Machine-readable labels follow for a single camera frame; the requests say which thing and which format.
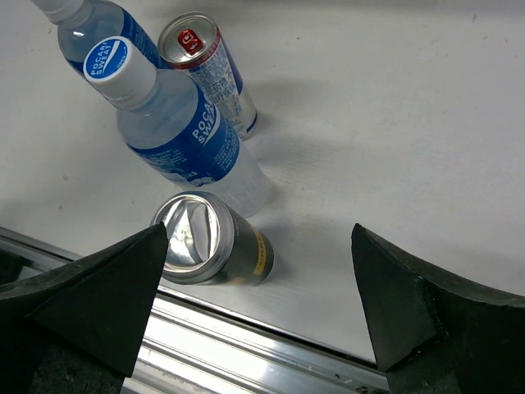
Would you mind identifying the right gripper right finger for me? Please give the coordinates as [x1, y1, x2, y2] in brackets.
[351, 224, 524, 393]

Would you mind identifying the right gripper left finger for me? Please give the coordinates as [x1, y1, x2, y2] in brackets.
[1, 224, 168, 393]

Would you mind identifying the black yellow can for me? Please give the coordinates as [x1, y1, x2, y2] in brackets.
[151, 191, 275, 286]

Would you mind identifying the blue label water bottle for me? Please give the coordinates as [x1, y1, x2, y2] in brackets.
[84, 36, 269, 217]
[33, 0, 168, 76]

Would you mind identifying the red tab silver can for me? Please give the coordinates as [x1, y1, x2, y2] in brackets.
[157, 12, 258, 140]

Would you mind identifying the aluminium front rail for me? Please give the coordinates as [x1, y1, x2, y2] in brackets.
[0, 225, 390, 394]

